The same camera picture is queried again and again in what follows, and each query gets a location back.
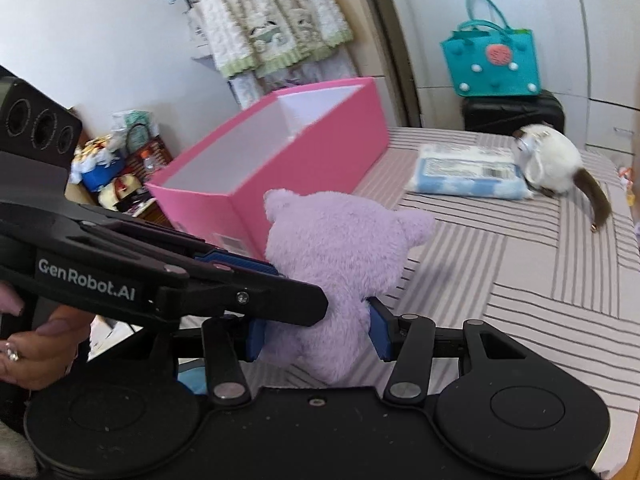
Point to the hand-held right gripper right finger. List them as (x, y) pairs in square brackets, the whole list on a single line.
[(381, 330)]

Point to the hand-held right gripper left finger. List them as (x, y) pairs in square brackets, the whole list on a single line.
[(255, 340)]

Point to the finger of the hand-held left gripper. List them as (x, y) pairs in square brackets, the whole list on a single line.
[(235, 261), (280, 302)]

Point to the purple plush toy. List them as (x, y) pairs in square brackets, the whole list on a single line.
[(340, 260)]

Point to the pink cardboard box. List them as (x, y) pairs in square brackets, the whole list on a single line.
[(310, 160)]

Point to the light blue tissue pack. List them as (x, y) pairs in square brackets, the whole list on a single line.
[(465, 175)]

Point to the white plush toy brown tail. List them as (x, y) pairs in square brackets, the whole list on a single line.
[(555, 160)]

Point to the person's left hand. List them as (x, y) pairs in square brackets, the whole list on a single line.
[(45, 355)]

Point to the wooden nightstand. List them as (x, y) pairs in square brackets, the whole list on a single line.
[(82, 195)]

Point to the plastic bottle orange label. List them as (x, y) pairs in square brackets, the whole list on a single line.
[(147, 160)]

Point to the woven basket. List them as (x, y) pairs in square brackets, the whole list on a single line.
[(155, 155)]

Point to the green white tissue pack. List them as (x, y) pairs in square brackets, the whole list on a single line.
[(130, 121)]

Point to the striped tablecloth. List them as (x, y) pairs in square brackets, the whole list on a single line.
[(525, 285)]

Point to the grey pajama pants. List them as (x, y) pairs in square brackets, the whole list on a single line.
[(250, 87)]

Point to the black suitcase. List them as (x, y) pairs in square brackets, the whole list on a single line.
[(510, 115)]

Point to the white fluffy jacket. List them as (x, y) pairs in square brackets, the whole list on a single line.
[(265, 10)]

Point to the teal felt handbag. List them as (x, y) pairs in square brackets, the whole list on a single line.
[(495, 65)]

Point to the white wardrobe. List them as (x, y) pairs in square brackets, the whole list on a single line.
[(575, 35)]

